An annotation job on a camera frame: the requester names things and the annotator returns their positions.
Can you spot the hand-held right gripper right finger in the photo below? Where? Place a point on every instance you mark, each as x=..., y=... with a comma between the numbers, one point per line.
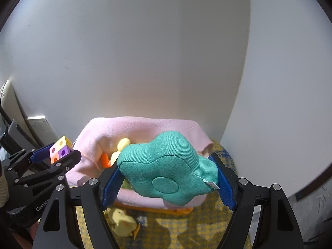
x=225, y=192

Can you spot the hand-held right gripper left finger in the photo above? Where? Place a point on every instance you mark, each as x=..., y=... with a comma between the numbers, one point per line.
x=111, y=189

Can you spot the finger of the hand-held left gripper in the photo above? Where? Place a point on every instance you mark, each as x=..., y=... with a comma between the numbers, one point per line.
x=40, y=154
x=67, y=160

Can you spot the colourful dotted cube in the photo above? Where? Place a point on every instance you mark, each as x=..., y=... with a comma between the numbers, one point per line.
x=61, y=149

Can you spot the yellow plush duck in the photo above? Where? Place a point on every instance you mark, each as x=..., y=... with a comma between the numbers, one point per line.
x=122, y=145

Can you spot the orange plastic crate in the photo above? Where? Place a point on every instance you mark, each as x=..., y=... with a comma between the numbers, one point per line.
x=179, y=211

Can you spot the teal plush flower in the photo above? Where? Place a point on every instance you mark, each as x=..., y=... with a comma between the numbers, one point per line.
x=160, y=160

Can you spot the person's left hand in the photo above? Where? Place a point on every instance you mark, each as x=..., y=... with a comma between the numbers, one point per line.
x=34, y=233

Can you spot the small pale yellow plush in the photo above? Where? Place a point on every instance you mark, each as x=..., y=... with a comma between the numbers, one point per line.
x=122, y=221

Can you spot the small blue white toy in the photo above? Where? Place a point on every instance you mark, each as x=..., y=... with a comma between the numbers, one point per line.
x=142, y=220

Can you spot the yellow blue checked blanket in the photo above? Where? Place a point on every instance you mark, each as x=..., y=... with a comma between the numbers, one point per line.
x=197, y=228

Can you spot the beige leather cushion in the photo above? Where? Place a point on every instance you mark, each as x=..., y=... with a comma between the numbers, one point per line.
x=6, y=93

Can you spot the white wall panel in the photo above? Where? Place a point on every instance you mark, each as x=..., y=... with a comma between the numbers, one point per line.
x=39, y=128

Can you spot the black grey metal frame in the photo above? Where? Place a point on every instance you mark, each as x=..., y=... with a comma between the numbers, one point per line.
x=18, y=134

